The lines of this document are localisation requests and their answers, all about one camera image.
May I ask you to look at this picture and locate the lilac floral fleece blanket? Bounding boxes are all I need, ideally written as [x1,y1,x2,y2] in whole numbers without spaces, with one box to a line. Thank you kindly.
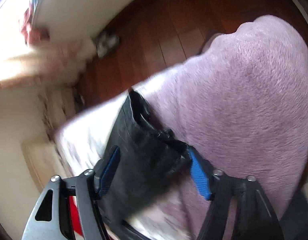
[56,15,308,239]

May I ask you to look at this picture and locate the red item on floor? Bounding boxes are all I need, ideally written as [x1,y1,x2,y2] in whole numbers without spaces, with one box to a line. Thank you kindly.
[69,196,83,237]

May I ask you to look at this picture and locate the black leather jacket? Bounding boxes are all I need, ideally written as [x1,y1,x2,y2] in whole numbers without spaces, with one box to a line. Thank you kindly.
[94,90,191,239]

